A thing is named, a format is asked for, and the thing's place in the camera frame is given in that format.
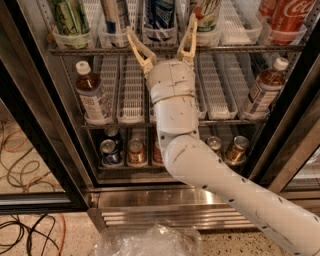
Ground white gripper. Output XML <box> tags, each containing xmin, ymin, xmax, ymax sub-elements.
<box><xmin>127</xmin><ymin>13</ymin><xmax>197</xmax><ymax>103</ymax></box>

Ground blue pepsi can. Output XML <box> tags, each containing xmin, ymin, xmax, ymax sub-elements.
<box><xmin>144</xmin><ymin>0</ymin><xmax>175</xmax><ymax>42</ymax></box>

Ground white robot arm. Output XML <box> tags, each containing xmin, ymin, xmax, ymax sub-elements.
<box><xmin>127</xmin><ymin>16</ymin><xmax>320</xmax><ymax>256</ymax></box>

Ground silver blue slim can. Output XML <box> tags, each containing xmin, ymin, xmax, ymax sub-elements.
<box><xmin>100</xmin><ymin>0</ymin><xmax>130</xmax><ymax>48</ymax></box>

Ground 7up can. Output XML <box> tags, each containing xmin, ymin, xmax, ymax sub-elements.
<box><xmin>190</xmin><ymin>0</ymin><xmax>222</xmax><ymax>33</ymax></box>

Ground green silver can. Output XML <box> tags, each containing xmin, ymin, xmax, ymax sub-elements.
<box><xmin>206</xmin><ymin>136</ymin><xmax>222</xmax><ymax>154</ymax></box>

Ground green can top shelf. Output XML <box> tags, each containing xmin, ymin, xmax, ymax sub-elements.
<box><xmin>49</xmin><ymin>0</ymin><xmax>90</xmax><ymax>49</ymax></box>

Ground brown can bottom shelf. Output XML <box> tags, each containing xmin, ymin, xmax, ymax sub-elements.
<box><xmin>128</xmin><ymin>139</ymin><xmax>147</xmax><ymax>166</ymax></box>

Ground red can bottom shelf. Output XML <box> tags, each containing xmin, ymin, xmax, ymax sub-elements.
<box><xmin>153</xmin><ymin>140</ymin><xmax>163</xmax><ymax>166</ymax></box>

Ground blue can bottom shelf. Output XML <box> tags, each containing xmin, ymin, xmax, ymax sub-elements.
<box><xmin>100</xmin><ymin>139</ymin><xmax>122</xmax><ymax>166</ymax></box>

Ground orange can bottom shelf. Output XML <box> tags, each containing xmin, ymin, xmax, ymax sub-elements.
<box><xmin>225</xmin><ymin>136</ymin><xmax>249</xmax><ymax>165</ymax></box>

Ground red coca-cola can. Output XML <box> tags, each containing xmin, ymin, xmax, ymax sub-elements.
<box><xmin>258</xmin><ymin>0</ymin><xmax>315</xmax><ymax>45</ymax></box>

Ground steel fridge base grille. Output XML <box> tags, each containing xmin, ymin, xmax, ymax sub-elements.
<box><xmin>87</xmin><ymin>183</ymin><xmax>320</xmax><ymax>233</ymax></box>

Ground glass fridge door left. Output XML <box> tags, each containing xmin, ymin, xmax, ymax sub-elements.
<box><xmin>0</xmin><ymin>0</ymin><xmax>91</xmax><ymax>214</ymax></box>

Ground left tea bottle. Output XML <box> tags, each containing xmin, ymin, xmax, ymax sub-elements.
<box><xmin>76</xmin><ymin>61</ymin><xmax>111</xmax><ymax>126</ymax></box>

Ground tea bottle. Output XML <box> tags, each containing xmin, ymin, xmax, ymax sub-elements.
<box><xmin>242</xmin><ymin>57</ymin><xmax>289</xmax><ymax>120</ymax></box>
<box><xmin>76</xmin><ymin>61</ymin><xmax>111</xmax><ymax>126</ymax></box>

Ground right tea bottle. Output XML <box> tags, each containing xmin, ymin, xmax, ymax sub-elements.
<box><xmin>242</xmin><ymin>57</ymin><xmax>289</xmax><ymax>120</ymax></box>

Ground clear plastic bin with bag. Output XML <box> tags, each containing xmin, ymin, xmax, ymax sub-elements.
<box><xmin>94</xmin><ymin>224</ymin><xmax>203</xmax><ymax>256</ymax></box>

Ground orange cable on floor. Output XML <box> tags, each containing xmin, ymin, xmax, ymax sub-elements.
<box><xmin>0</xmin><ymin>128</ymin><xmax>67</xmax><ymax>256</ymax></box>

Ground black cable on floor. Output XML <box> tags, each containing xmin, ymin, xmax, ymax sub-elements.
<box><xmin>0</xmin><ymin>213</ymin><xmax>60</xmax><ymax>256</ymax></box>

